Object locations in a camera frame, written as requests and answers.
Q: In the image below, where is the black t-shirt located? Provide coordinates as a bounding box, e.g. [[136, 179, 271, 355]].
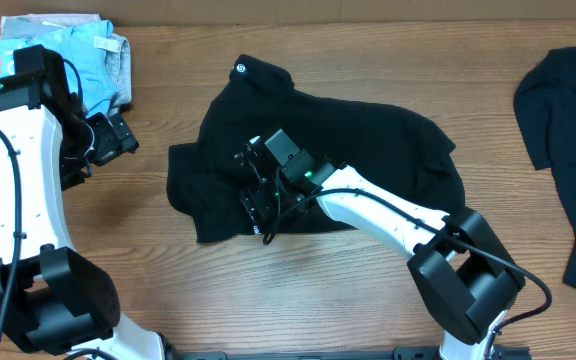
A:
[[166, 54, 465, 243]]

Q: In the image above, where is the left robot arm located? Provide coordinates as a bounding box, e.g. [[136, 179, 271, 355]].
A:
[[0, 45, 177, 359]]

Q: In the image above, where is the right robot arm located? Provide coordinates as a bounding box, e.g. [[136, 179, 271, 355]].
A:
[[234, 129, 525, 359]]

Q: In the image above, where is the light blue printed t-shirt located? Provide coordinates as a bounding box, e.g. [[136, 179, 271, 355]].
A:
[[0, 18, 119, 116]]

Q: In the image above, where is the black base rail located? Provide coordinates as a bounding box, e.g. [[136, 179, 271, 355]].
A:
[[167, 345, 534, 360]]

